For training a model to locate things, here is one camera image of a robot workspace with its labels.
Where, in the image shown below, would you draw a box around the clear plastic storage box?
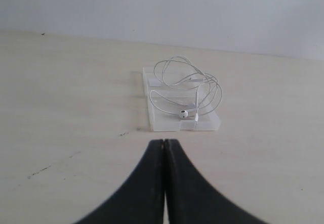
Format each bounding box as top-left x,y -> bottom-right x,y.
142,67 -> 222,131

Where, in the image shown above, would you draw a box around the white wired earphones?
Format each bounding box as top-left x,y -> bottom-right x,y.
148,55 -> 224,122

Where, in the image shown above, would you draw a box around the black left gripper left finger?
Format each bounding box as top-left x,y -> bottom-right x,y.
77,140 -> 165,223

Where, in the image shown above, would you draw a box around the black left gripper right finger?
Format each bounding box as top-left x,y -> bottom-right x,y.
164,139 -> 263,223

